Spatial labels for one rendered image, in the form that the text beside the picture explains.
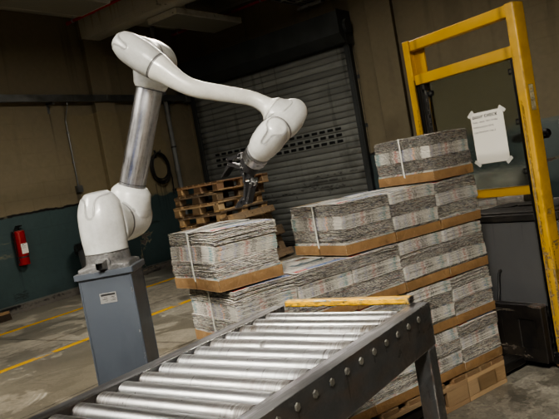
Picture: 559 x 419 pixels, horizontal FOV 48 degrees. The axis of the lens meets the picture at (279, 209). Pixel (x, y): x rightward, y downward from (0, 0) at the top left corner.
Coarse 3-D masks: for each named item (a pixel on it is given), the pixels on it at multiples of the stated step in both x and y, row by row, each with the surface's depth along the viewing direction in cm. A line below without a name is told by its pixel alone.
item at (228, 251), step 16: (240, 224) 236; (256, 224) 239; (272, 224) 243; (208, 240) 231; (224, 240) 231; (240, 240) 236; (256, 240) 239; (272, 240) 244; (208, 256) 233; (224, 256) 231; (240, 256) 236; (256, 256) 239; (272, 256) 244; (208, 272) 234; (224, 272) 231; (240, 272) 235
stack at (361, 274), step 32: (320, 256) 284; (352, 256) 267; (384, 256) 276; (416, 256) 287; (256, 288) 237; (288, 288) 246; (320, 288) 256; (352, 288) 264; (384, 288) 275; (448, 288) 298; (224, 320) 241; (448, 352) 294; (416, 384) 283; (448, 384) 296; (352, 416) 261; (384, 416) 270
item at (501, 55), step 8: (504, 48) 316; (480, 56) 328; (488, 56) 324; (496, 56) 320; (504, 56) 316; (456, 64) 341; (464, 64) 336; (472, 64) 332; (480, 64) 328; (488, 64) 325; (424, 72) 360; (432, 72) 355; (440, 72) 350; (448, 72) 346; (456, 72) 342; (416, 80) 365; (424, 80) 360; (432, 80) 356
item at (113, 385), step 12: (264, 312) 200; (276, 312) 201; (240, 324) 189; (252, 324) 191; (216, 336) 179; (180, 348) 172; (192, 348) 170; (156, 360) 164; (168, 360) 163; (132, 372) 157; (108, 384) 150; (120, 384) 150; (84, 396) 144; (96, 396) 144; (60, 408) 138; (72, 408) 139
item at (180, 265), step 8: (216, 224) 262; (176, 232) 257; (184, 232) 248; (176, 240) 254; (184, 240) 247; (176, 248) 254; (184, 248) 248; (176, 256) 256; (184, 256) 250; (176, 264) 255; (184, 264) 250; (176, 272) 256; (184, 272) 251
